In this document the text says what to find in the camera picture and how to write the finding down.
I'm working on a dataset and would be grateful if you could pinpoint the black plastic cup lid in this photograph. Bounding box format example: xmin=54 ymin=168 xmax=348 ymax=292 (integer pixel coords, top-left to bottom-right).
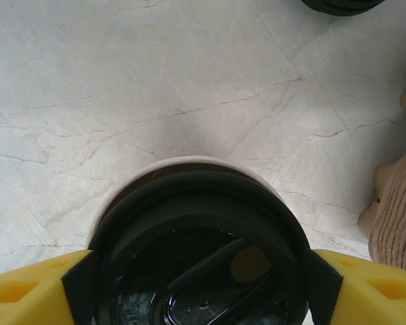
xmin=87 ymin=170 xmax=313 ymax=325

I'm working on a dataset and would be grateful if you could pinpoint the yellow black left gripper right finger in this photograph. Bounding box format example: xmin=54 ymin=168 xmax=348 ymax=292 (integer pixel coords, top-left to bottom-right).
xmin=302 ymin=248 xmax=406 ymax=325

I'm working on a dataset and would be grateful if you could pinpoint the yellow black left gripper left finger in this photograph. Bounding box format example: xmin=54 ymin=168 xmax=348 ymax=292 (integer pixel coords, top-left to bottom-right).
xmin=0 ymin=249 xmax=104 ymax=325

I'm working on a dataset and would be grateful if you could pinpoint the green paper coffee cup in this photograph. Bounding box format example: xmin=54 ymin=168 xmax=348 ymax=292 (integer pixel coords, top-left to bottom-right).
xmin=87 ymin=154 xmax=292 ymax=253

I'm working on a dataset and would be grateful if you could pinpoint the stack of black cup lids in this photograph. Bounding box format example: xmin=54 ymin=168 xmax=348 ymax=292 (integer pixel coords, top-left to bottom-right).
xmin=300 ymin=0 xmax=386 ymax=17

